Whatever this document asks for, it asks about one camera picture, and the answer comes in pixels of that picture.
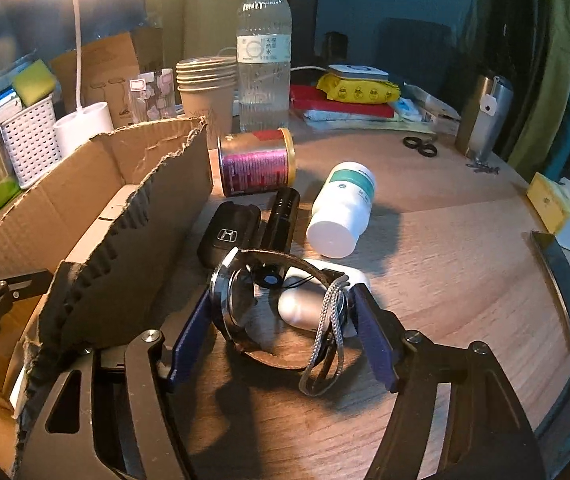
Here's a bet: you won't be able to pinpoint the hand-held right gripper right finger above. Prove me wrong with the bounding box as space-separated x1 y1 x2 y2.
350 283 546 480

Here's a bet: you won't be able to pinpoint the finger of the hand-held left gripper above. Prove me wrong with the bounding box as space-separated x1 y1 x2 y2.
0 270 55 312

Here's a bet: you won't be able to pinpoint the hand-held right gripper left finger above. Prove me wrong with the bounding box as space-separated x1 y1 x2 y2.
12 287 216 480

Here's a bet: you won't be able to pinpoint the wristwatch with brown strap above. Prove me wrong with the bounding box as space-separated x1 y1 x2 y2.
209 247 367 397

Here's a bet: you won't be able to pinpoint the white earbud case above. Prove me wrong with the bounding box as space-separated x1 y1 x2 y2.
277 259 372 339

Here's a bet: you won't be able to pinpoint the black car key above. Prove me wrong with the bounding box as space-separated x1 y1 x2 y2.
196 200 262 269

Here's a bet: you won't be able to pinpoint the white pill bottle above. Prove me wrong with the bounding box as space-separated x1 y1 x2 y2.
306 161 378 259

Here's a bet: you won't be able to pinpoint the cardboard box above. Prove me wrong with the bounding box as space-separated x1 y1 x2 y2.
0 115 215 480

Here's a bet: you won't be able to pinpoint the black flashlight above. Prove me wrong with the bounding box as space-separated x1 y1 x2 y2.
257 187 301 257

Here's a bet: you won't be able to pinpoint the white plastic basket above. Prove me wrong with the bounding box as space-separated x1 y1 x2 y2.
0 94 64 190

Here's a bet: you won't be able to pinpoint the white desk lamp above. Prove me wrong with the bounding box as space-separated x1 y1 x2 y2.
0 0 166 159

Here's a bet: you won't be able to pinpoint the purple label tin can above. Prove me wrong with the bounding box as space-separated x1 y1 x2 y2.
208 127 297 198

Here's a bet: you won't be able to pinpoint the blue white packet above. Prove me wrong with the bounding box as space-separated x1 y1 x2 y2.
0 89 22 114

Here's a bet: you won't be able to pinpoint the yellow green sponge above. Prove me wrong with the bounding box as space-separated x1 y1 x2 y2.
12 59 59 106

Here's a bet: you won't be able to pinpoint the stack of papers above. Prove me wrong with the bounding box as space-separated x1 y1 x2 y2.
302 107 436 132

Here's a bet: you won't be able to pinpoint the yellow tissue box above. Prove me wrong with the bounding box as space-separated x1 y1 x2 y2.
526 172 570 253

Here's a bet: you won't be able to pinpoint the steel tumbler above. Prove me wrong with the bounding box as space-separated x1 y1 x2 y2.
457 75 514 161

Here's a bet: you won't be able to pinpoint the clear plastic packets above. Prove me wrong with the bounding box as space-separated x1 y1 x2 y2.
129 67 179 123

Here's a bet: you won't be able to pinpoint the white carton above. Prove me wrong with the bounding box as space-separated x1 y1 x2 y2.
417 85 462 134

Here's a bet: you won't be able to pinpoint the stack of paper cups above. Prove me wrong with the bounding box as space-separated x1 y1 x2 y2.
175 56 239 151

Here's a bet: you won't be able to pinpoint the yellow wipes packet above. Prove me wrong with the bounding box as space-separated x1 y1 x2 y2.
316 73 402 106

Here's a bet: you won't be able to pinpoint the red book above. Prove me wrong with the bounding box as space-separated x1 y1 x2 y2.
289 84 396 121

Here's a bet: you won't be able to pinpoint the brown cardboard carton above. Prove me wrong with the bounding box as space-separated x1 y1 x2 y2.
50 32 142 127

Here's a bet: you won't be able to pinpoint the clear plastic water bottle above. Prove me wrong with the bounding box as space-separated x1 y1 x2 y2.
235 0 293 134

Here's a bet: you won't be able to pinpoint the white square charger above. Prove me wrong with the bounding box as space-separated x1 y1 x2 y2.
328 63 391 82

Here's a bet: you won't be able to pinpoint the dark chair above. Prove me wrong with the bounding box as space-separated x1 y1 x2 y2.
377 17 454 81

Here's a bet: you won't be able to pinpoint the black handled scissors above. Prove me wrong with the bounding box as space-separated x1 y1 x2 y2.
403 135 438 158

